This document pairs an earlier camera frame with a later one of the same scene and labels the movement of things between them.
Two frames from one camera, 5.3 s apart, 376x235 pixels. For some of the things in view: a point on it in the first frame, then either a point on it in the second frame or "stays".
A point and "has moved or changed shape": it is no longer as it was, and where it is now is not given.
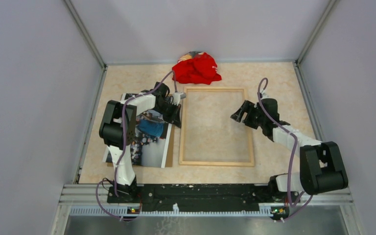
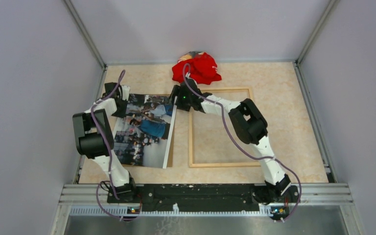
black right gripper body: [262, 118] to [183, 102]
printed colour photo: [152, 135] stays
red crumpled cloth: [196, 67] stays
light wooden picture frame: [186, 89] has moved or changed shape
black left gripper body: [167, 109] to [121, 112]
